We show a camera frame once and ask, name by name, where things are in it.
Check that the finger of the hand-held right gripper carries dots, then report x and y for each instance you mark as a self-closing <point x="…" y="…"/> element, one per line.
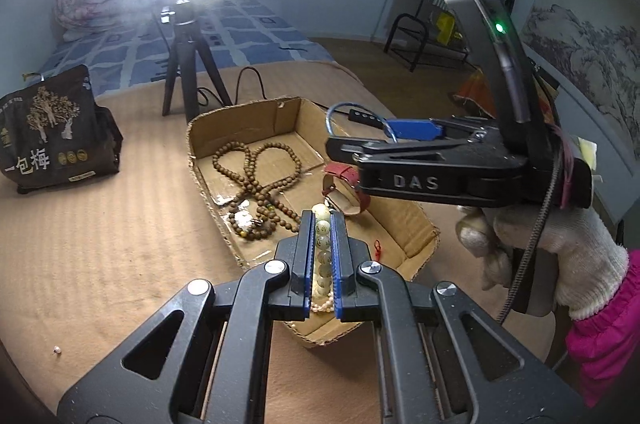
<point x="415" y="129"/>
<point x="415" y="181"/>

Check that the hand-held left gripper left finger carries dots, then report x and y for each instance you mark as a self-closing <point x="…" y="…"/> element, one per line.
<point x="306" y="274"/>

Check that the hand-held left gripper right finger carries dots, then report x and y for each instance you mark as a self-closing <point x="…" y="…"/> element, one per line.
<point x="340" y="274"/>

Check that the thin metal bangle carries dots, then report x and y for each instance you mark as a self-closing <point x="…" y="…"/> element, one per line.
<point x="326" y="124"/>

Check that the cardboard box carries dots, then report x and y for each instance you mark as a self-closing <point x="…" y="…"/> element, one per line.
<point x="295" y="119"/>

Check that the person's right forearm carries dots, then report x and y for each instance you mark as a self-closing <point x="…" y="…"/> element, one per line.
<point x="610" y="334"/>

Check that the person's right hand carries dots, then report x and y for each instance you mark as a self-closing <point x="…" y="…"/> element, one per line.
<point x="585" y="254"/>

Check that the orange cloth covered bench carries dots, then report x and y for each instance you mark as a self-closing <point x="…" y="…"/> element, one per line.
<point x="475" y="91"/>

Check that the yellow box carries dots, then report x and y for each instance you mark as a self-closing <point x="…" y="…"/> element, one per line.
<point x="445" y="26"/>

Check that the pale yellow paper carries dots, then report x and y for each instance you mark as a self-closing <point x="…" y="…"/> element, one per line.
<point x="587" y="151"/>

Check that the black tripod stand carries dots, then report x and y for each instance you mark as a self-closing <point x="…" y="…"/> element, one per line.
<point x="187" y="54"/>

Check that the black printed gift bag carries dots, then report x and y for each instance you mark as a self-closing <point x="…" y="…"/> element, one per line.
<point x="50" y="129"/>

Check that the folded floral quilt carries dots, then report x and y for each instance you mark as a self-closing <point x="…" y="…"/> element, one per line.
<point x="85" y="9"/>

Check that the landscape wall poster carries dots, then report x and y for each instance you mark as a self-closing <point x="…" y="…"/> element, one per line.
<point x="575" y="49"/>

